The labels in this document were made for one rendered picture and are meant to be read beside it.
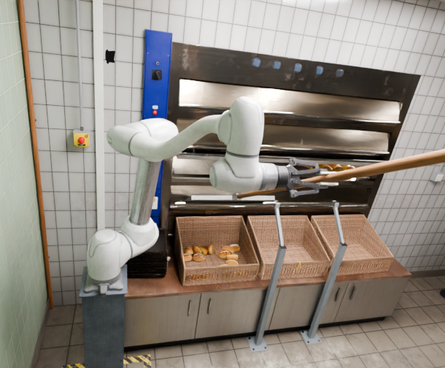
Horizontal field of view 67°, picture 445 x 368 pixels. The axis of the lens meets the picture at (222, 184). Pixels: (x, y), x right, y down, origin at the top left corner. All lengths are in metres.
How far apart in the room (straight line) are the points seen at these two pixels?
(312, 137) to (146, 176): 1.55
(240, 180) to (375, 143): 2.19
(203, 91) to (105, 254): 1.25
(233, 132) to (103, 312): 1.23
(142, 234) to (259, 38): 1.45
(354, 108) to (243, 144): 1.95
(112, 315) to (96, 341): 0.19
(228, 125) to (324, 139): 1.87
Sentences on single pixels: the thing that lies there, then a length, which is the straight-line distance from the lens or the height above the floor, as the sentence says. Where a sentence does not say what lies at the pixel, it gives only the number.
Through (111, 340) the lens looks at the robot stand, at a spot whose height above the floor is 0.67.
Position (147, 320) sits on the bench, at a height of 0.34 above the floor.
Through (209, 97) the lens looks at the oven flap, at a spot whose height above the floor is 1.78.
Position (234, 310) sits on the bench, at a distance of 2.68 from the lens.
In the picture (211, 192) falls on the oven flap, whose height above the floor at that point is 1.05.
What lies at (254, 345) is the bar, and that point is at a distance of 2.97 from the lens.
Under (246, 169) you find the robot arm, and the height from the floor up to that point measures 1.86.
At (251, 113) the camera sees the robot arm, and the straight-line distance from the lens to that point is 0.99.
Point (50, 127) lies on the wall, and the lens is 2.42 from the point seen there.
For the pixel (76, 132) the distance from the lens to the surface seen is 2.33.
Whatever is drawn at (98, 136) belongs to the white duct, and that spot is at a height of 1.47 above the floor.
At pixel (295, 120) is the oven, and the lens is 2.64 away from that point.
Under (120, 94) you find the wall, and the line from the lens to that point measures 2.31.
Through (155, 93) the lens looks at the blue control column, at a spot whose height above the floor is 1.79.
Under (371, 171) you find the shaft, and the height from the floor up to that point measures 1.93.
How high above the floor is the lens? 2.25
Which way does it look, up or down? 25 degrees down
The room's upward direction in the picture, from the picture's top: 9 degrees clockwise
